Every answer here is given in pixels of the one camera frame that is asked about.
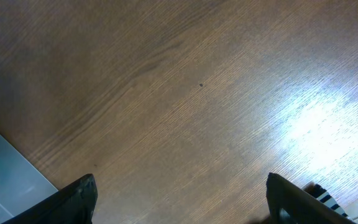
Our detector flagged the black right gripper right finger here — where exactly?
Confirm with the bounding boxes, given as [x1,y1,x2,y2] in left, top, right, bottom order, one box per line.
[266,173,354,224]

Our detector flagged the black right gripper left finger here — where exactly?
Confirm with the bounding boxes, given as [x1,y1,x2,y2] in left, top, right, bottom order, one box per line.
[4,174,98,224]

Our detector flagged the clear plastic storage container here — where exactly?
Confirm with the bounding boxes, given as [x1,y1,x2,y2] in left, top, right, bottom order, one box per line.
[0,135,58,223]

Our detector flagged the striped object at table edge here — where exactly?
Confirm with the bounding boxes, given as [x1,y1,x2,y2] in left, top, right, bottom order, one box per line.
[304,183,352,220]

